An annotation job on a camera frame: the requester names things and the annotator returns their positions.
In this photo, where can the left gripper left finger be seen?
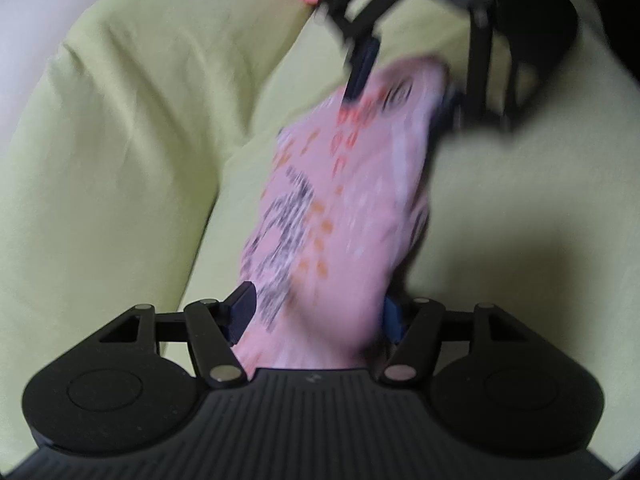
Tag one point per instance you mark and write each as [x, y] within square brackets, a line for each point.
[209, 328]

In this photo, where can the green sofa cover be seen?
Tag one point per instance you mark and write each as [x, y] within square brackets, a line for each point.
[135, 172]

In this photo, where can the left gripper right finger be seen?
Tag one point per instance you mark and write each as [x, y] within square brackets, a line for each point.
[417, 328]

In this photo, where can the pink patterned pajama pants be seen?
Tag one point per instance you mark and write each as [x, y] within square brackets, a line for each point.
[342, 208]

